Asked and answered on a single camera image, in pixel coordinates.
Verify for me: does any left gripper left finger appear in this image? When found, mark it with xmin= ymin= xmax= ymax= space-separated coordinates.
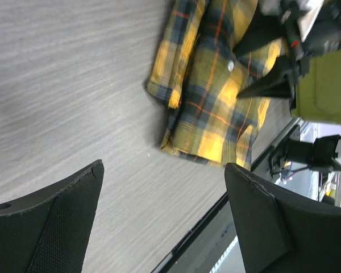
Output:
xmin=0 ymin=160 xmax=105 ymax=272

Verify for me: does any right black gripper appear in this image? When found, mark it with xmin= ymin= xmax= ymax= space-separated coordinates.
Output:
xmin=234 ymin=1 xmax=309 ymax=100

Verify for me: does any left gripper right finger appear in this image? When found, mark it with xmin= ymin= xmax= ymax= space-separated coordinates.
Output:
xmin=224 ymin=163 xmax=341 ymax=272

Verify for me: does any yellow plaid long sleeve shirt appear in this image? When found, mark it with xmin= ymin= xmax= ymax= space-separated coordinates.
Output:
xmin=145 ymin=0 xmax=282 ymax=169

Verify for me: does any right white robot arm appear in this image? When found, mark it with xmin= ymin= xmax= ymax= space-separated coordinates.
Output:
xmin=234 ymin=1 xmax=341 ymax=125

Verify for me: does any green laundry basket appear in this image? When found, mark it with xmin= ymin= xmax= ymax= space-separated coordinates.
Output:
xmin=290 ymin=50 xmax=341 ymax=125

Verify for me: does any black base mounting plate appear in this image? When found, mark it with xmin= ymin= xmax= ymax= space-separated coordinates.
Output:
xmin=150 ymin=118 xmax=302 ymax=273

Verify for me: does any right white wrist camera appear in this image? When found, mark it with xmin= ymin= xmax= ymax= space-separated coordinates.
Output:
xmin=258 ymin=0 xmax=324 ymax=42

